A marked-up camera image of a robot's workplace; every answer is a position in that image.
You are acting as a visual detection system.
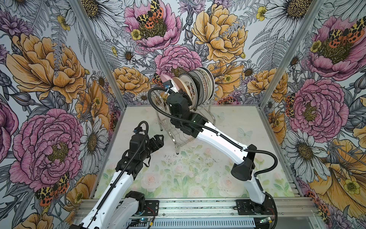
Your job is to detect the white plate red characters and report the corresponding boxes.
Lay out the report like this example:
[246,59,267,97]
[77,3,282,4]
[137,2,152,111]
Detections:
[179,74,198,110]

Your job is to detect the dark square floral plate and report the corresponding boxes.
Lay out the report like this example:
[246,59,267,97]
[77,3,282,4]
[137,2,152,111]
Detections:
[188,70,205,106]

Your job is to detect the white plate black emblem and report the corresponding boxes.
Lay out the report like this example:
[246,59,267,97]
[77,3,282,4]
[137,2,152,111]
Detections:
[196,68,209,104]

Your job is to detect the white plate orange sunburst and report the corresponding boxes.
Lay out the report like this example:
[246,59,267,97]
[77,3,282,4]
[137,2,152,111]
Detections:
[201,67,211,101]

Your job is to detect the white plate green red rim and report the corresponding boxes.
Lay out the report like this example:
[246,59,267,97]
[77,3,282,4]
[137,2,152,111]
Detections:
[204,67,215,100]

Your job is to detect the beige round plate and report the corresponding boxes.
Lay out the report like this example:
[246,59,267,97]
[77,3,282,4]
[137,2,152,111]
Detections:
[171,77,187,94]

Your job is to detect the pink round plate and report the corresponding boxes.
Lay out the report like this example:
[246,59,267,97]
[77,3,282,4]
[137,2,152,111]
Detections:
[160,73,171,83]

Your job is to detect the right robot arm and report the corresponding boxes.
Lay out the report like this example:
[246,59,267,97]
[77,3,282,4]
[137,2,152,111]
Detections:
[166,92,278,214]

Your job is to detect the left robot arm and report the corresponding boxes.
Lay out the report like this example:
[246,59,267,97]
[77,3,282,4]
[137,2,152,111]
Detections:
[70,133,164,229]

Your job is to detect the chrome two-tier dish rack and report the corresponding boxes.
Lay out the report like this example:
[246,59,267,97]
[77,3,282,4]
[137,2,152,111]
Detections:
[148,87,212,138]

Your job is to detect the green circuit board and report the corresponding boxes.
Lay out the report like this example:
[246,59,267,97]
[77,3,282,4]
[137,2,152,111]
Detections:
[127,218,153,228]

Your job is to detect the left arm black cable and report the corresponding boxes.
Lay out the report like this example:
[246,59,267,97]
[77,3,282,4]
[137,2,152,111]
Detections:
[85,120,150,227]

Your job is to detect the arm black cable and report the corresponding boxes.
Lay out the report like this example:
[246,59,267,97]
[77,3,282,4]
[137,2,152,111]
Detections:
[85,120,150,227]
[147,87,278,229]

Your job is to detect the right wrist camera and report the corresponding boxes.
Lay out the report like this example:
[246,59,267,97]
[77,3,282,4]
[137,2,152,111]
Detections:
[163,80,176,93]

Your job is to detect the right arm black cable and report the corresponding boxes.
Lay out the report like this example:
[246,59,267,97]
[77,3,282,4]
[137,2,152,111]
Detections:
[147,87,278,229]

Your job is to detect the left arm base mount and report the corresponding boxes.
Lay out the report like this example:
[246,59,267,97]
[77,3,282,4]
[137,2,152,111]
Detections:
[133,200,160,217]

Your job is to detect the aluminium front rail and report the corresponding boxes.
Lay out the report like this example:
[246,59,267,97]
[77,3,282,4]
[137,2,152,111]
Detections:
[73,197,325,229]

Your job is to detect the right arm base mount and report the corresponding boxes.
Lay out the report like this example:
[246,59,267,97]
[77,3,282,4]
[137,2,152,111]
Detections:
[233,199,275,215]

